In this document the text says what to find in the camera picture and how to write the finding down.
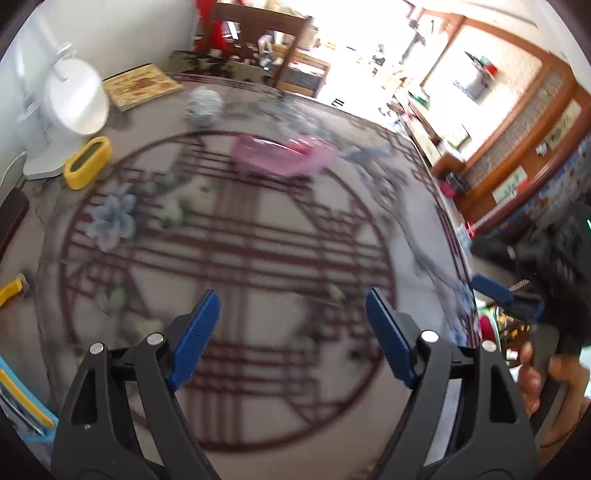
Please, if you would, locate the red trash bin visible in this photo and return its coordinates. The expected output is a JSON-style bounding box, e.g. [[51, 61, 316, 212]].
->
[[440, 172, 470, 199]]

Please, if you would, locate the person's right hand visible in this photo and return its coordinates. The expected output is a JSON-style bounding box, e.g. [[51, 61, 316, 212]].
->
[[517, 341, 590, 458]]

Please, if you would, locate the red green round stool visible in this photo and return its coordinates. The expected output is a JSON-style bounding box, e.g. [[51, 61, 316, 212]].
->
[[478, 308, 501, 345]]

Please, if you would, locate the blue plastic tray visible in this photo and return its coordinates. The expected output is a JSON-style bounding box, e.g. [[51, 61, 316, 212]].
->
[[0, 358, 58, 443]]

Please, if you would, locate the wooden TV cabinet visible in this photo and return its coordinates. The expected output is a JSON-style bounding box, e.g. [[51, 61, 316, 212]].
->
[[402, 98, 466, 178]]

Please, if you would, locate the dark brown phone case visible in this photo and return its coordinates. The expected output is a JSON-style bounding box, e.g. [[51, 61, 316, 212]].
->
[[0, 187, 29, 259]]

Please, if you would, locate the yellow rectangular holder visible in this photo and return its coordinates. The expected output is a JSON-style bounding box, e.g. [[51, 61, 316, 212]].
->
[[63, 136, 112, 191]]

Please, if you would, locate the pink plastic wrapper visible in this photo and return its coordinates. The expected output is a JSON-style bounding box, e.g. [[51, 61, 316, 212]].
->
[[231, 134, 339, 178]]

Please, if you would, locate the wooden sofa bench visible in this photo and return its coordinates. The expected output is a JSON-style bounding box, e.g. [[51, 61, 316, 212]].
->
[[280, 49, 331, 98]]

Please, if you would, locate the crumpled grey paper ball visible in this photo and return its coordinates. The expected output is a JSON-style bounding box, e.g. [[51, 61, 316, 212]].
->
[[186, 87, 224, 128]]

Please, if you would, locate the white desk fan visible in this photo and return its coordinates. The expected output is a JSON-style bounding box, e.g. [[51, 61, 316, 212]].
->
[[13, 42, 112, 181]]

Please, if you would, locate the yellow patterned book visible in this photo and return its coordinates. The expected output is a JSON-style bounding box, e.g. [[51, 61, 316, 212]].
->
[[102, 64, 183, 112]]

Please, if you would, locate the dark wooden dining chair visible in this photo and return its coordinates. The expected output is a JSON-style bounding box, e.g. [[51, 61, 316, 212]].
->
[[214, 2, 312, 89]]

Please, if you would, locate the floral seat cushion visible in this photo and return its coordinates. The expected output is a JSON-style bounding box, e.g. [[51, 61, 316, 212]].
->
[[165, 50, 235, 79]]

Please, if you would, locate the red bag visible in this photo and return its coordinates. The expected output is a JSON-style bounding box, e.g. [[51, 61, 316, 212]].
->
[[193, 0, 229, 55]]

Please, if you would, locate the yellow handled tool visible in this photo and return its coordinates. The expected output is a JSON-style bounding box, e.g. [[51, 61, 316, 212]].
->
[[0, 273, 29, 307]]

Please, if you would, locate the wall mounted television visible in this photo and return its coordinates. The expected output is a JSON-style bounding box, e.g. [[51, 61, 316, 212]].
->
[[454, 68, 493, 101]]

